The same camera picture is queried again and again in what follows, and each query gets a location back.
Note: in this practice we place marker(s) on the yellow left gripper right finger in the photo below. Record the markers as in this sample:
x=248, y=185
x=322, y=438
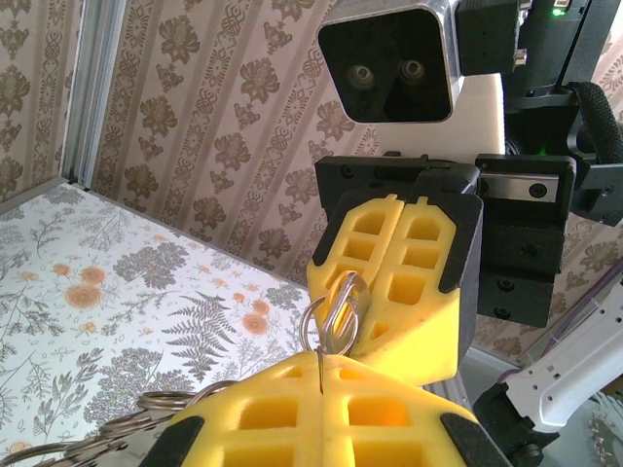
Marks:
x=379, y=438

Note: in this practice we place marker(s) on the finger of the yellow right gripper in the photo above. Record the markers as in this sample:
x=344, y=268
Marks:
x=428, y=335
x=336, y=262

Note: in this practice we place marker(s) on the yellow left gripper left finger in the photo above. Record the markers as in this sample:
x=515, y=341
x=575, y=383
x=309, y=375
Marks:
x=272, y=438

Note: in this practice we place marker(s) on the silver split keyring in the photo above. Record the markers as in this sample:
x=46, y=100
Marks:
x=303, y=326
x=29, y=455
x=112, y=430
x=146, y=403

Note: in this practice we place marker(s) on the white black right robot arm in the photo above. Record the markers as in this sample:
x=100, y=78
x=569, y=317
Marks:
x=560, y=384

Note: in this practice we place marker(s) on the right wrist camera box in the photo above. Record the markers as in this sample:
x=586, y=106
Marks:
x=389, y=63

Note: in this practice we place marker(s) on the aluminium frame post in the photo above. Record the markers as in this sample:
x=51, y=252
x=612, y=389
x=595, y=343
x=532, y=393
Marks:
x=92, y=97

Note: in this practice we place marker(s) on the aluminium table edge rail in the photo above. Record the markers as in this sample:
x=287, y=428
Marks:
x=34, y=197

